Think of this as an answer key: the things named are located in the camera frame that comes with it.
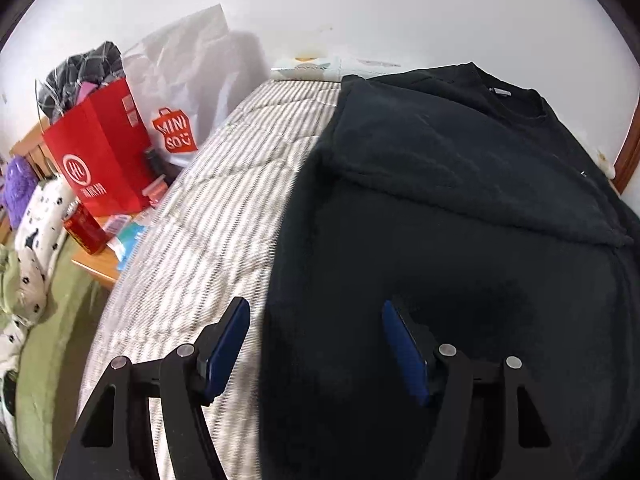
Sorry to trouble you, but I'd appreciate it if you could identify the red paper shopping bag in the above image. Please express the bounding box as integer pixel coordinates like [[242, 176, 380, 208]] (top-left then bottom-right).
[[43, 78, 155, 217]]

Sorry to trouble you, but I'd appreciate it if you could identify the black sweatshirt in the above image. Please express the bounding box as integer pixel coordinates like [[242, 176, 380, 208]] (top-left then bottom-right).
[[258, 64, 639, 479]]

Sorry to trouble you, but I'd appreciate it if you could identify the wooden headboard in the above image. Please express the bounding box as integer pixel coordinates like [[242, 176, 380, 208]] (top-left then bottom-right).
[[10, 117, 58, 180]]

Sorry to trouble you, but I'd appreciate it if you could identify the wooden bedside table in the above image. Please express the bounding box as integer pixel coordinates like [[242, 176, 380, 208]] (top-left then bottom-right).
[[72, 214, 132, 290]]

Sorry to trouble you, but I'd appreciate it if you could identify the blue tissue packet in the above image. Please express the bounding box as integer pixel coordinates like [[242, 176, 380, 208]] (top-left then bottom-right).
[[103, 209, 153, 271]]

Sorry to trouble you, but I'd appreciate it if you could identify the green blanket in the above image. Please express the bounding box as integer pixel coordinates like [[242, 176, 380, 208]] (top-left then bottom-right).
[[15, 240, 110, 479]]

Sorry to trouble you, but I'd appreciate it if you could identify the grey plaid garment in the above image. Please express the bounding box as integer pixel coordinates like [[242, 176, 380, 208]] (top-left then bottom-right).
[[35, 41, 125, 124]]

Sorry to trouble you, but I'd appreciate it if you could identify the purple fluffy item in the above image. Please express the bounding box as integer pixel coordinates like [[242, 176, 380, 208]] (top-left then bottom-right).
[[2, 155, 38, 230]]

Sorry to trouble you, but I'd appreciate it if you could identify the brown wooden door frame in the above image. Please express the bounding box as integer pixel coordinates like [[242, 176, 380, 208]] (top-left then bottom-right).
[[613, 103, 640, 194]]

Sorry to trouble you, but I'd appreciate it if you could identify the striped quilted mattress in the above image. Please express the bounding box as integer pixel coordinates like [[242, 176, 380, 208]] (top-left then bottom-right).
[[79, 80, 340, 479]]

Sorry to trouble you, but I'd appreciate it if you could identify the white Miniso plastic bag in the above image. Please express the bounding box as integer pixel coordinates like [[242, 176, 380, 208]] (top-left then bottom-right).
[[122, 4, 268, 168]]

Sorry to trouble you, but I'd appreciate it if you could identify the red drink can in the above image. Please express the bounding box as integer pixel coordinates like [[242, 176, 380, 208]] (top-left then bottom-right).
[[62, 198, 107, 255]]

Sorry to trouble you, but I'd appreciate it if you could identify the white black-spotted cloth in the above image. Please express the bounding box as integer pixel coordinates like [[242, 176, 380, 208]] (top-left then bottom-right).
[[1, 177, 75, 374]]

